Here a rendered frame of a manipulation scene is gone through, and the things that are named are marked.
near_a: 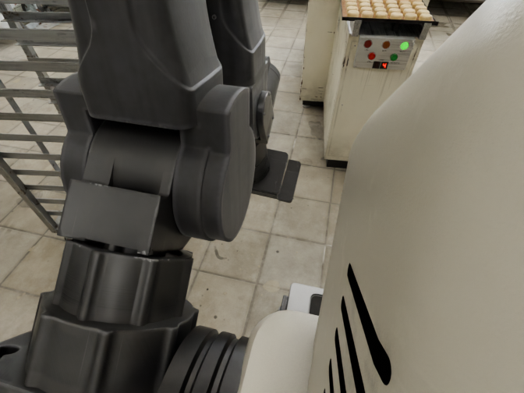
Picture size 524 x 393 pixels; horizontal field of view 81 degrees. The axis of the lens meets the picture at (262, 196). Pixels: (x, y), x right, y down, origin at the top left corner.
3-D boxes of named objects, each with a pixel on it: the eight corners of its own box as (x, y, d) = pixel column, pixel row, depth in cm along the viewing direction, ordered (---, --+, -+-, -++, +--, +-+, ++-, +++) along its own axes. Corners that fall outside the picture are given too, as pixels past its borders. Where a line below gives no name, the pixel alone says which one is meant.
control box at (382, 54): (352, 64, 149) (359, 33, 139) (403, 67, 147) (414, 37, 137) (353, 68, 147) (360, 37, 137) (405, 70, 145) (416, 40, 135)
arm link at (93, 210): (50, 263, 16) (141, 286, 15) (93, 81, 17) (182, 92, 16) (142, 251, 25) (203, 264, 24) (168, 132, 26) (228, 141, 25)
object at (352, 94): (321, 111, 248) (343, -22, 182) (364, 114, 245) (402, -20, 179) (321, 169, 202) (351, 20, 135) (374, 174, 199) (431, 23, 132)
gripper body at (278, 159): (225, 144, 48) (214, 120, 41) (288, 157, 47) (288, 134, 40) (214, 182, 47) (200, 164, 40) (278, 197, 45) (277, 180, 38)
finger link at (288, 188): (261, 169, 55) (256, 146, 46) (299, 178, 54) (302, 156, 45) (251, 204, 54) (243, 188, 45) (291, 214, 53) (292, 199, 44)
